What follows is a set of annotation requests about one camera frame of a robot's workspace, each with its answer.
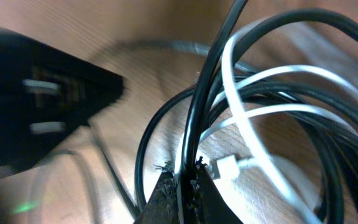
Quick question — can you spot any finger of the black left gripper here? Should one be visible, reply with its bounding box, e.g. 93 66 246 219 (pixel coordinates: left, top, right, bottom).
0 27 124 170

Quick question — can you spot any white usb cable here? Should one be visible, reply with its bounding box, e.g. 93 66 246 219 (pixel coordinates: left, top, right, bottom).
172 18 358 224

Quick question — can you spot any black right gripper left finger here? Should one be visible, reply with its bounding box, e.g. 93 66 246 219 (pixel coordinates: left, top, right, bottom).
134 161 180 224

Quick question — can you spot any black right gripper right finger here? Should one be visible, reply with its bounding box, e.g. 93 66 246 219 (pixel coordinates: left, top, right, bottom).
191 157 242 224

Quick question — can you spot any thin black cable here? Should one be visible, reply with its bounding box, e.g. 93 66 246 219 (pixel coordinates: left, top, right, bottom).
88 0 358 224

